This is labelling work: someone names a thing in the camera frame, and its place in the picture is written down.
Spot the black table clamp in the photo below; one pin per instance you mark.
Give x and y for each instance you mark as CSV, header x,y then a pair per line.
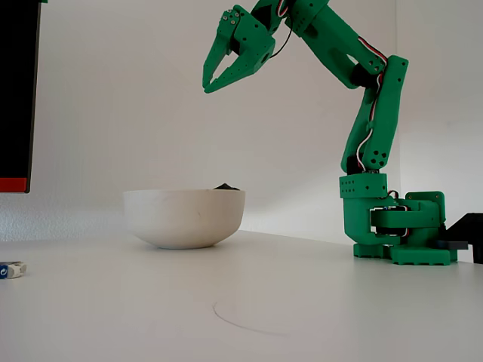
x,y
468,226

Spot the blue and white eraser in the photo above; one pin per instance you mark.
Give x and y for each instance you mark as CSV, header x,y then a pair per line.
x,y
13,270

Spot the green gripper with servo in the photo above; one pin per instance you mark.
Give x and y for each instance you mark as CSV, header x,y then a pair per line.
x,y
247,48

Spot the green SO-100 robot arm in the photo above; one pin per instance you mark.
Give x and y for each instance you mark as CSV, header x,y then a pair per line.
x,y
377,113

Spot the black panel with red edge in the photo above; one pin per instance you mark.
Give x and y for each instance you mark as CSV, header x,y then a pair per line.
x,y
15,94

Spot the dark grey cloth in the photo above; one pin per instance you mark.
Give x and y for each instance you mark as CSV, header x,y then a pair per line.
x,y
225,186

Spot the white round bowl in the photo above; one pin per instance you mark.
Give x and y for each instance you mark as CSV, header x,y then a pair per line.
x,y
185,218

